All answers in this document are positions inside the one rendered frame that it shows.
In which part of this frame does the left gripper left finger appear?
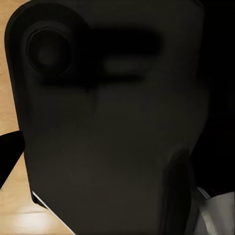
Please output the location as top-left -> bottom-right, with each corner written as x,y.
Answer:
0,130 -> 25,189

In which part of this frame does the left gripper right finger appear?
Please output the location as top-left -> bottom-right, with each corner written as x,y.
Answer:
219,130 -> 235,170

